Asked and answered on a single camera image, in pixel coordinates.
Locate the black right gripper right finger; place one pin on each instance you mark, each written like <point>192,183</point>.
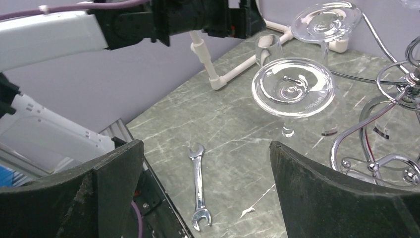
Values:
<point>318,202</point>

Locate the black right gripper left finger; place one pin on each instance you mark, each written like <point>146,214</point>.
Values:
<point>91,200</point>

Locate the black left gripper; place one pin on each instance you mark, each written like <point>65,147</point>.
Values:
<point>213,17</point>

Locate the clear wine glass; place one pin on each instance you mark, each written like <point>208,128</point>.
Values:
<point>267,49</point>
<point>296,89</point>
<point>324,23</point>

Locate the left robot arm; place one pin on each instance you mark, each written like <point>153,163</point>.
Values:
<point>64,70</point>

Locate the chrome wine glass rack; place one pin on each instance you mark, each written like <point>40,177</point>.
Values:
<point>397,103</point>

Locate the blue plastic bin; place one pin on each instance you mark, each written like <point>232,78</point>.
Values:
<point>12,178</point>

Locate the silver double open wrench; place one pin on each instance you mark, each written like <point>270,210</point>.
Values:
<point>201,211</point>

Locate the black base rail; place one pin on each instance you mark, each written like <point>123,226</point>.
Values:
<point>152,213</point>

